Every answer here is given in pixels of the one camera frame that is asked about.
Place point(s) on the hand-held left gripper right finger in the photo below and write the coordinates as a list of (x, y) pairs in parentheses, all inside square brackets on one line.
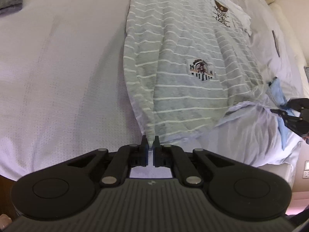
[(156, 154)]

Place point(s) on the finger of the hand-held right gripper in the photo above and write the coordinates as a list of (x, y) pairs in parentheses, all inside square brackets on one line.
[(300, 104), (297, 125)]

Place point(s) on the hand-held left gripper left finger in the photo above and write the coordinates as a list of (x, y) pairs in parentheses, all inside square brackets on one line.
[(144, 154)]

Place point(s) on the grey striped shirt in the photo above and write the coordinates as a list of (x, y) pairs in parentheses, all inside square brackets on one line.
[(181, 53)]

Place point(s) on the grey patterned pillow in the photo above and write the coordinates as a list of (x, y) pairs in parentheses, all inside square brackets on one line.
[(306, 73)]

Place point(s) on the black phone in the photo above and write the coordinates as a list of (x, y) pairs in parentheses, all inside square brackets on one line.
[(276, 43)]

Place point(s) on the white bed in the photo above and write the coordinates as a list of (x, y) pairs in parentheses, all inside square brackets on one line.
[(60, 77)]

